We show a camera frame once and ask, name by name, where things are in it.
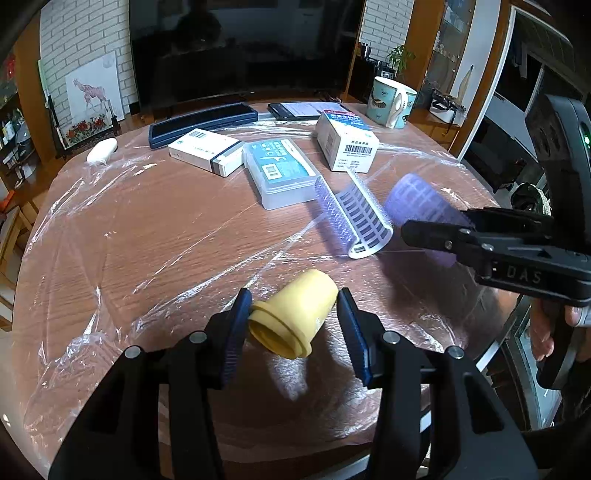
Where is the giraffe painting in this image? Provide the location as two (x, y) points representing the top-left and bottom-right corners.
(39, 51), (125, 139)

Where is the framed red flower panel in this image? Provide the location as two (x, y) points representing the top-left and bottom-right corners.
(54, 104), (122, 160)

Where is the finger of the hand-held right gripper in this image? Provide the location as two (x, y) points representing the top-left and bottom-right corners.
(459, 208), (555, 241)
(401, 219), (497, 278)

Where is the yellow plastic cup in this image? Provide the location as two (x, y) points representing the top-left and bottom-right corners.
(247, 269), (339, 360)

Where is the wooden television cabinet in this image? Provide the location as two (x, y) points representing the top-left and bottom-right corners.
(0, 0), (515, 185)

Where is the clear plastic film sheet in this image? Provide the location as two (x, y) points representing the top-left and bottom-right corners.
(18, 111), (504, 439)

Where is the clear plastic floss box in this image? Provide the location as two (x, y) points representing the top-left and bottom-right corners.
(242, 138), (319, 210)

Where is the white box with barcode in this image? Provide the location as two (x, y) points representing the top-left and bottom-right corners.
(316, 110), (382, 174)

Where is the large black television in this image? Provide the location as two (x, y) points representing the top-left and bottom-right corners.
(128, 0), (368, 116)

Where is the teal patterned mug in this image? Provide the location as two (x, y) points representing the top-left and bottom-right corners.
(366, 76), (419, 130)

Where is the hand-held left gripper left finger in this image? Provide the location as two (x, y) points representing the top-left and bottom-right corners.
(48, 287), (254, 480)

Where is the purple hair roller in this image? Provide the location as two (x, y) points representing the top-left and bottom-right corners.
(385, 173), (476, 271)

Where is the small green houseplant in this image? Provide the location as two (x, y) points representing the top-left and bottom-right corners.
(387, 45), (416, 79)

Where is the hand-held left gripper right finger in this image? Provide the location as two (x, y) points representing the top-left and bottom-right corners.
(336, 287), (543, 480)

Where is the white medicine box blue stripe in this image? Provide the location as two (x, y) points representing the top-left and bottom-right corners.
(167, 128), (245, 178)

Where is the black coffee machine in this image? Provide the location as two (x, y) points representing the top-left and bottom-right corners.
(358, 41), (398, 79)

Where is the pale leaf-shaped ornament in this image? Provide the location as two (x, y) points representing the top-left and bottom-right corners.
(455, 65), (474, 100)

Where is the white oval device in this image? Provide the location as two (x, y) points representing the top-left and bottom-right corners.
(87, 137), (118, 164)

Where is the person's right hand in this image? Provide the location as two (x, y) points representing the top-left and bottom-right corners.
(529, 295), (591, 361)

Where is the white desk organizer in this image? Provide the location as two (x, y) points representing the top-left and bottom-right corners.
(429, 89), (466, 125)

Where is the hair roller with white clip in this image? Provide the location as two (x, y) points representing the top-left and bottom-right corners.
(314, 167), (394, 259)

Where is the tablet in blue case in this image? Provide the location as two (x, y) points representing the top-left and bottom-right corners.
(148, 104), (259, 149)

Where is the black smartphone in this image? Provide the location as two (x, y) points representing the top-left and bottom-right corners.
(268, 100), (331, 121)

